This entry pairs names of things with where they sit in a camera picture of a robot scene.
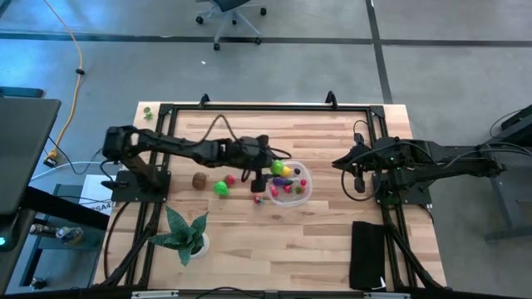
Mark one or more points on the green toy apple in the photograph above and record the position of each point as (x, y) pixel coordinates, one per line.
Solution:
(277, 167)

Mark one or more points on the office chair with castors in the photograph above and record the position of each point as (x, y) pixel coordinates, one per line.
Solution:
(230, 12)

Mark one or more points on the large green toy cabbage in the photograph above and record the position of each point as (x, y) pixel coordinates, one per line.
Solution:
(221, 188)

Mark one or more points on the dark shelf board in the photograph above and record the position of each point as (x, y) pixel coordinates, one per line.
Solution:
(21, 91)

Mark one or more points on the black cloth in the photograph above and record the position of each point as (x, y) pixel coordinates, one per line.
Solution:
(367, 255)

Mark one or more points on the small green toy leaf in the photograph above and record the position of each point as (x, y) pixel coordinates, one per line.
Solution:
(147, 113)

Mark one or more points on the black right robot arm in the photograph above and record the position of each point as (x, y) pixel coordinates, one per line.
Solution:
(449, 155)

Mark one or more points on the dark grey desk top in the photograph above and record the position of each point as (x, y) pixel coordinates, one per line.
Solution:
(21, 153)

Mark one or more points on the strawberry with grey leaves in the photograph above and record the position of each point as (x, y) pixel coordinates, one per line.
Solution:
(258, 200)

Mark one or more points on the black aluminium rig frame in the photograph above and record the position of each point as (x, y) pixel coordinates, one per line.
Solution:
(270, 107)

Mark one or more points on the purple toy eggplant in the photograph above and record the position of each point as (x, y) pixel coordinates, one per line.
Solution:
(282, 181)

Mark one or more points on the pink toy fruit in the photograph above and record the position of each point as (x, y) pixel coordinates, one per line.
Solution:
(273, 192)

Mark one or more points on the large strawberry green leaves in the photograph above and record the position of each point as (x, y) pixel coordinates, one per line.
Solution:
(298, 190)

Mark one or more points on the grey metal bracket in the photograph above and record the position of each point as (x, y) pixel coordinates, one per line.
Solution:
(154, 294)
(386, 296)

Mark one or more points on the black desk support beam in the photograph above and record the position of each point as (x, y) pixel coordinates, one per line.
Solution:
(62, 207)

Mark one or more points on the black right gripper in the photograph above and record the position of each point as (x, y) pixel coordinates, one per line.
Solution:
(374, 160)

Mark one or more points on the grey side table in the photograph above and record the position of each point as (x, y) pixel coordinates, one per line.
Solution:
(511, 199)

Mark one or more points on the white paper sheet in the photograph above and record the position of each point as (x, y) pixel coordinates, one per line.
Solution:
(93, 195)

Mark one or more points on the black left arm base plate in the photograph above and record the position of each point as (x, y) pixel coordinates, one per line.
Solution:
(124, 193)

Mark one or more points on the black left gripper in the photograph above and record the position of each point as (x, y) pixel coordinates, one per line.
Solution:
(249, 153)

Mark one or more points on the clear plastic tupperware container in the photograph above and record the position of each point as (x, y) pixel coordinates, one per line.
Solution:
(291, 201)

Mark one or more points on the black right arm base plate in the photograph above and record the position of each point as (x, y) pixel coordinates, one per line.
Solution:
(415, 192)

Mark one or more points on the yellow toy lemon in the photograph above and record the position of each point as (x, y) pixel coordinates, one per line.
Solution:
(287, 171)

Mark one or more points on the white plant pot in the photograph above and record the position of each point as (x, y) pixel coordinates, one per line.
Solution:
(204, 248)

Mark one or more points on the green leafy potted plant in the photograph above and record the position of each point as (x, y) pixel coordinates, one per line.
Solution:
(183, 236)

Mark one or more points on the black castor wheel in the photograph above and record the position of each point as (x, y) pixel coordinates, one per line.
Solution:
(37, 283)

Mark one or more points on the black frame mount bracket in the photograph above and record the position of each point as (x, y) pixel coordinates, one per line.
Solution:
(331, 99)
(203, 100)

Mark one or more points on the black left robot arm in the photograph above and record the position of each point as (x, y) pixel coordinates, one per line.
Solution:
(174, 146)

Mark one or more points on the brown toy kiwi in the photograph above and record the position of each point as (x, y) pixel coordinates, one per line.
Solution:
(199, 181)

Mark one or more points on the silver and blue device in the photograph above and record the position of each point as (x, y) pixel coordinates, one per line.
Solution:
(62, 233)

